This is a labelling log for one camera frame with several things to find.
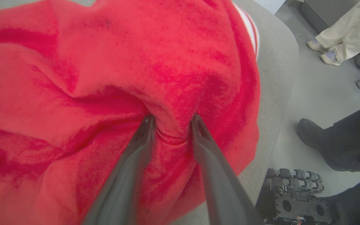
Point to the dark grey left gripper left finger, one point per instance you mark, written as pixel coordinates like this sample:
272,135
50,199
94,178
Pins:
127,175

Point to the black shoe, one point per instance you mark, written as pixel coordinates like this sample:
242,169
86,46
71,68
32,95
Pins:
308,131

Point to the grey cabinet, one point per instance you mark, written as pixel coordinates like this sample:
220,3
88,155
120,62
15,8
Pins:
327,12

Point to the beige trousers of person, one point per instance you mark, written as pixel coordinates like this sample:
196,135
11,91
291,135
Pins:
355,25

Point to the white shoe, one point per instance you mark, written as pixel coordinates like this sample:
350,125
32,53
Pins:
330,58
316,46

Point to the black mechanical robot hand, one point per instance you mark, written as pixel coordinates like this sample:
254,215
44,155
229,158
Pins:
292,203

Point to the grey fabric sofa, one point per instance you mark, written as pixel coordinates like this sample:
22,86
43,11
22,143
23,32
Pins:
277,78

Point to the red garment with white stripes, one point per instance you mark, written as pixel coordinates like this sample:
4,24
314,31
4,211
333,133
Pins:
73,62

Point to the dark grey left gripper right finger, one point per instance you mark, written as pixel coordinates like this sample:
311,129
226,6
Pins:
220,181

